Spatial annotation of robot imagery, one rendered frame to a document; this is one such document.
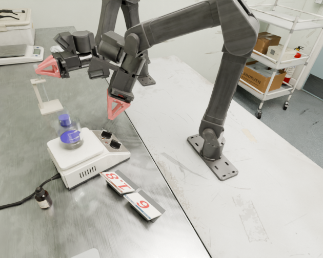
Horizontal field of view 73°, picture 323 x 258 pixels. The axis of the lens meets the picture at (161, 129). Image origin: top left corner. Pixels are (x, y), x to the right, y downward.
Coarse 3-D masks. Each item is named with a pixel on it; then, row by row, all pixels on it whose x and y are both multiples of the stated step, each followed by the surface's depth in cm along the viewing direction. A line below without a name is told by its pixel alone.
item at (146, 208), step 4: (128, 196) 55; (132, 196) 56; (136, 196) 57; (132, 200) 54; (136, 200) 55; (140, 200) 56; (144, 200) 57; (136, 204) 53; (140, 204) 54; (144, 204) 55; (148, 204) 56; (144, 208) 53; (148, 208) 54; (152, 208) 55; (148, 212) 52; (152, 212) 53; (156, 212) 54; (152, 216) 51
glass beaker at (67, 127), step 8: (56, 120) 56; (64, 120) 58; (72, 120) 59; (56, 128) 53; (64, 128) 59; (72, 128) 54; (80, 128) 57; (64, 136) 55; (72, 136) 55; (80, 136) 58; (64, 144) 57; (72, 144) 57; (80, 144) 59
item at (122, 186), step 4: (108, 176) 59; (112, 176) 61; (116, 176) 62; (112, 180) 58; (116, 180) 60; (120, 180) 61; (116, 184) 57; (120, 184) 58; (124, 184) 60; (120, 188) 56; (124, 188) 57; (128, 188) 58
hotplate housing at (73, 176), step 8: (48, 152) 61; (104, 152) 61; (120, 152) 64; (128, 152) 67; (88, 160) 58; (96, 160) 59; (104, 160) 61; (112, 160) 63; (120, 160) 66; (56, 168) 61; (72, 168) 56; (80, 168) 57; (88, 168) 59; (96, 168) 61; (104, 168) 63; (56, 176) 58; (64, 176) 55; (72, 176) 56; (80, 176) 58; (88, 176) 60; (72, 184) 58
